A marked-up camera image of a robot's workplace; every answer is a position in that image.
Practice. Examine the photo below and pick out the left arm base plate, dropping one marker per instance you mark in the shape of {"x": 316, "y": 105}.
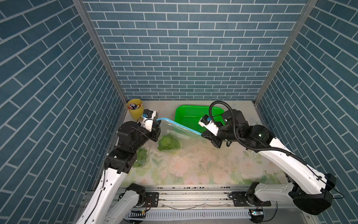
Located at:
{"x": 150, "y": 200}

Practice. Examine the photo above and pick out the yellow pen cup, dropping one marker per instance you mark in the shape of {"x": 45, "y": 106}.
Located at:
{"x": 135, "y": 108}

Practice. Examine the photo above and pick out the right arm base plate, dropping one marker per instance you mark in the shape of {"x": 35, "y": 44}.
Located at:
{"x": 241, "y": 199}

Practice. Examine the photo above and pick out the green plastic basket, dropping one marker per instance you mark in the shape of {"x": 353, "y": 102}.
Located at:
{"x": 190, "y": 115}

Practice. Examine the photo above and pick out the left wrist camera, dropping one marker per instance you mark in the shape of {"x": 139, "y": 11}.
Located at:
{"x": 148, "y": 118}

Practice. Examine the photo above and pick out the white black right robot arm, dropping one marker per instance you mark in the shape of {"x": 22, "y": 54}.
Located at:
{"x": 310, "y": 190}

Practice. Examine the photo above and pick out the clear zipper bag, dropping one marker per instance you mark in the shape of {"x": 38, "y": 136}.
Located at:
{"x": 199, "y": 162}
{"x": 134, "y": 154}

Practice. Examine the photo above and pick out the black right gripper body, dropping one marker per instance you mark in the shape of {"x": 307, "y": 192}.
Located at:
{"x": 223, "y": 135}

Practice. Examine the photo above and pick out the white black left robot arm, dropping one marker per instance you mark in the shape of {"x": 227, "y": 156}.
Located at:
{"x": 98, "y": 210}

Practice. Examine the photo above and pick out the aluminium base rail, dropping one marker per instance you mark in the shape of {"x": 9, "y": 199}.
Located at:
{"x": 182, "y": 203}

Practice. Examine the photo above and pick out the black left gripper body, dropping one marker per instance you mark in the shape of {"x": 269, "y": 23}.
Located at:
{"x": 142, "y": 136}

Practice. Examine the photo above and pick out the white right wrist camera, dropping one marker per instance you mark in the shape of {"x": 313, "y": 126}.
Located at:
{"x": 209, "y": 125}

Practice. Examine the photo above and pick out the chinese cabbage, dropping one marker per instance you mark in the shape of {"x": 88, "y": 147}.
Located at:
{"x": 169, "y": 142}
{"x": 141, "y": 158}

